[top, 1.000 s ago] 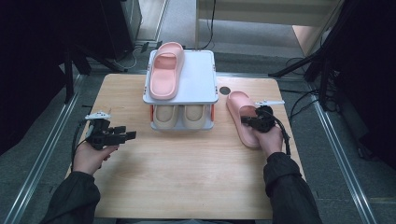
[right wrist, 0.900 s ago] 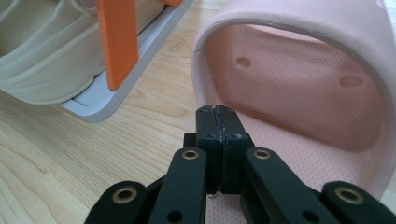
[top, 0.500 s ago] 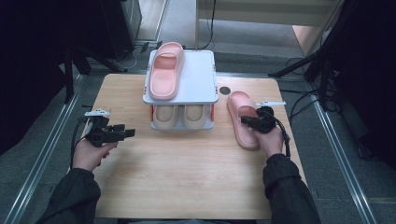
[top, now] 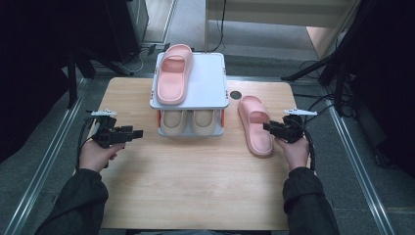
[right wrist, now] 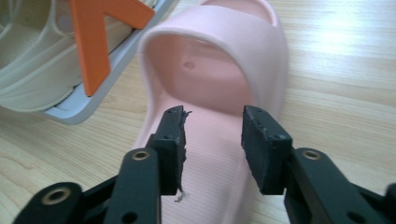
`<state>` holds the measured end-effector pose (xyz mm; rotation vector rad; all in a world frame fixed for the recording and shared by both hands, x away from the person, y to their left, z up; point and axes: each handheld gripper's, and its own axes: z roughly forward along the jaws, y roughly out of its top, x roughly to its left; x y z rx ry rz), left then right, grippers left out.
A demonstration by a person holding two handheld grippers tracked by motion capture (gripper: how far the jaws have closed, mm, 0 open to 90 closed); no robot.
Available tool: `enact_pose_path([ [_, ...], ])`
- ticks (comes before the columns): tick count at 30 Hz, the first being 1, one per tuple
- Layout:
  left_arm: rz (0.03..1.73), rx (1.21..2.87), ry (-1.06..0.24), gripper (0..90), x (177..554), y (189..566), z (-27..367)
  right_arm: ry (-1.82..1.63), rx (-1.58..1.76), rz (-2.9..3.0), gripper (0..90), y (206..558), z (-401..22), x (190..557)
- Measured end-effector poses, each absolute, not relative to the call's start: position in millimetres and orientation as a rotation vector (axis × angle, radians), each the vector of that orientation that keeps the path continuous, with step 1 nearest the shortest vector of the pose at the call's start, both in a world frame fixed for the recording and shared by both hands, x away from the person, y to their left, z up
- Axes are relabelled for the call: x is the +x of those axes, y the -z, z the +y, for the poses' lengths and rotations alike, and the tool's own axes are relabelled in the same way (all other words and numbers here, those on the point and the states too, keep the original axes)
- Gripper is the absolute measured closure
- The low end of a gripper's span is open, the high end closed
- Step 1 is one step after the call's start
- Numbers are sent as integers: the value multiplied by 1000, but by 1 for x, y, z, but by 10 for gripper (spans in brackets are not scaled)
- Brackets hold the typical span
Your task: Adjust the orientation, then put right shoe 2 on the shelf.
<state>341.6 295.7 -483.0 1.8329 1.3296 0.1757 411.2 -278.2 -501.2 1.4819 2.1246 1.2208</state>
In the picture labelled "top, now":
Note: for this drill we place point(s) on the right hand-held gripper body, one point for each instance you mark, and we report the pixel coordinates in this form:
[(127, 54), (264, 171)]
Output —
[(292, 130)]

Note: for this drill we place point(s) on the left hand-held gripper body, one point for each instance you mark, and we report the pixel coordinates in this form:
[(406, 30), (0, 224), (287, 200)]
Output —
[(107, 133)]

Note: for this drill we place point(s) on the pink slide slipper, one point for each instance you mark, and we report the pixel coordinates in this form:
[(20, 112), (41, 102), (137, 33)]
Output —
[(257, 140), (173, 81)]

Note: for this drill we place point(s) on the cream perforated clog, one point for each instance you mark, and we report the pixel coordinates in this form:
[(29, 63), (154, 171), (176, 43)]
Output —
[(203, 122), (173, 122)]

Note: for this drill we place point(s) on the white two-tier shoe rack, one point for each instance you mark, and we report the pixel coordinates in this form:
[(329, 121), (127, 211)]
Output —
[(208, 81)]

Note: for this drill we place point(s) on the person's right hand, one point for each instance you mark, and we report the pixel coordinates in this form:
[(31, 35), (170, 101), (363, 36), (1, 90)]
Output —
[(298, 155)]

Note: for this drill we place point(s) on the person's left hand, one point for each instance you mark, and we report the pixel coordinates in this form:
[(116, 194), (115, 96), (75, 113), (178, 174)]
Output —
[(96, 158)]

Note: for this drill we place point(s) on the black round table grommet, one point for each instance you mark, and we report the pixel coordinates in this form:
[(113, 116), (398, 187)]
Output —
[(235, 95)]

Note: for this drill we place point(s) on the black tripod stand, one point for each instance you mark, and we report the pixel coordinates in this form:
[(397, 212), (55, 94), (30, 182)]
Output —
[(336, 62), (73, 75)]

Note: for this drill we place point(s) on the dark cabinet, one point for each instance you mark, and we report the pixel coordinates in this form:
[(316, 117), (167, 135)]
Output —
[(127, 29)]

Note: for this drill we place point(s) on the light wooden furniture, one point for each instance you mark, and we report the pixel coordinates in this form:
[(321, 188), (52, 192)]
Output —
[(280, 13)]

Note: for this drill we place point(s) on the metal floor rail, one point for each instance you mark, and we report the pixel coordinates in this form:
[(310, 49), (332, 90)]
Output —
[(49, 153), (359, 169)]

